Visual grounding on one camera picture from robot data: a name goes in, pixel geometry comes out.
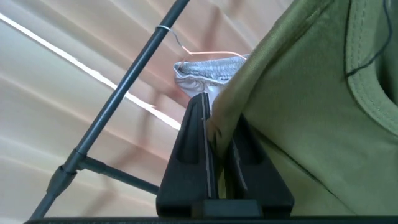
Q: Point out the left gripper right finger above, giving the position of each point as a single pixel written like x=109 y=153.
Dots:
x=255 y=183

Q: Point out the black clothes rack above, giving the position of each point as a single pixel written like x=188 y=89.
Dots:
x=124 y=84

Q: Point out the green garment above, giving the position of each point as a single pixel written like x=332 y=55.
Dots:
x=311 y=109

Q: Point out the pink clothes hanger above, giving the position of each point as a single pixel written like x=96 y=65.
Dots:
x=211 y=53

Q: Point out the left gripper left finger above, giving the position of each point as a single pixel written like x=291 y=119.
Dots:
x=189 y=177

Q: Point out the pale grey shorts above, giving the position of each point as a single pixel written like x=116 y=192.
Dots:
x=205 y=77

